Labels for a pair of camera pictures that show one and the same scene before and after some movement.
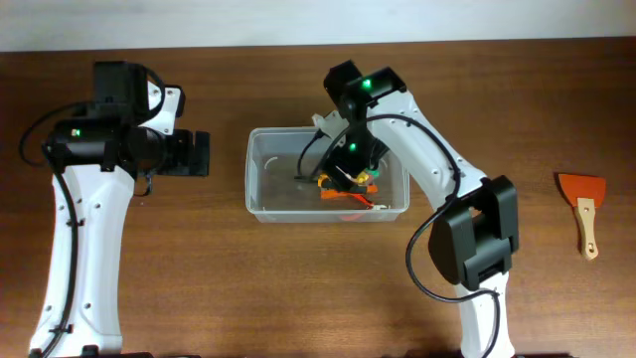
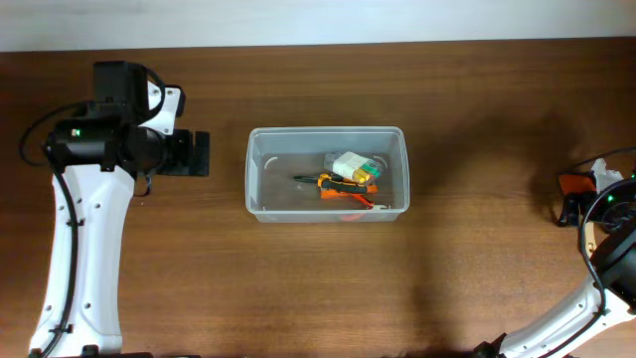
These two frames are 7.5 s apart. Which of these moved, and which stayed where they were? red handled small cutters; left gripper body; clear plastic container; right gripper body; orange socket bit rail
Moved: right gripper body
Stayed: left gripper body; clear plastic container; orange socket bit rail; red handled small cutters
